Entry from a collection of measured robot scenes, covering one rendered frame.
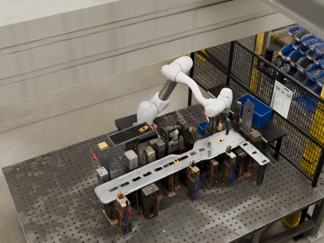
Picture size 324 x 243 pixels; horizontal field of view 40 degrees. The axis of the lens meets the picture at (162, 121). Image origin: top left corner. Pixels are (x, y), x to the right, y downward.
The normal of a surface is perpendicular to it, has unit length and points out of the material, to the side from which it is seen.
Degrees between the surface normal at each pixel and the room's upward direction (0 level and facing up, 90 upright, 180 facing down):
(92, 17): 90
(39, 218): 0
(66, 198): 0
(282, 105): 90
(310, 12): 0
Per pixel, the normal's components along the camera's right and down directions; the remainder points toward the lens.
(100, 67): 0.47, 0.57
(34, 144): 0.00, -0.76
